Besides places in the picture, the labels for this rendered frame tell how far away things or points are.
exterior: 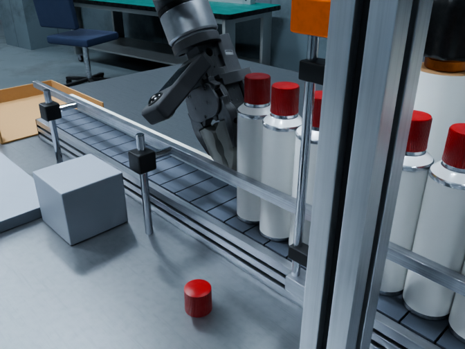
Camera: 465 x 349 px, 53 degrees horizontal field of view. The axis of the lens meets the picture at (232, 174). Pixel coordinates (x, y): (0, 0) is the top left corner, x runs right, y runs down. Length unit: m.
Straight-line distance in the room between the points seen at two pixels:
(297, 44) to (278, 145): 4.19
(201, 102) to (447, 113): 0.36
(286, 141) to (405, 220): 0.16
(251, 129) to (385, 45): 0.33
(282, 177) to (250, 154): 0.06
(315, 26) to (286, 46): 4.40
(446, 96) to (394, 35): 0.45
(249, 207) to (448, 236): 0.27
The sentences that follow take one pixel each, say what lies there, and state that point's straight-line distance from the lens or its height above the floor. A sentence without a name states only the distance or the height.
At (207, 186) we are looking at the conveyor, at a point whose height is 0.88.
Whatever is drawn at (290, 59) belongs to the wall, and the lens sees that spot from 4.79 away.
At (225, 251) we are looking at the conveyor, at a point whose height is 0.84.
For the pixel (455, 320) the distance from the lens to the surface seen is 0.53.
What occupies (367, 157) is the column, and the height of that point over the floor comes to 1.11.
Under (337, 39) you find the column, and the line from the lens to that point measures 0.31.
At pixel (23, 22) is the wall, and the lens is 6.63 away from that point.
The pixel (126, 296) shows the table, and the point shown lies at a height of 0.83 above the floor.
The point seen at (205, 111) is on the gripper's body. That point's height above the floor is 1.02.
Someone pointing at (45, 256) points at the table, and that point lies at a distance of 0.73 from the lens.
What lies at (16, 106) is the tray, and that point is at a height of 0.83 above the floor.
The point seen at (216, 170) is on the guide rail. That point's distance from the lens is 0.63.
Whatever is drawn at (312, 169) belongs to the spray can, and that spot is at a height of 1.00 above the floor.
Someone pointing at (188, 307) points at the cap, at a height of 0.84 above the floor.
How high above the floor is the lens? 1.23
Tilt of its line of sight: 27 degrees down
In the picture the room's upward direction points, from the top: straight up
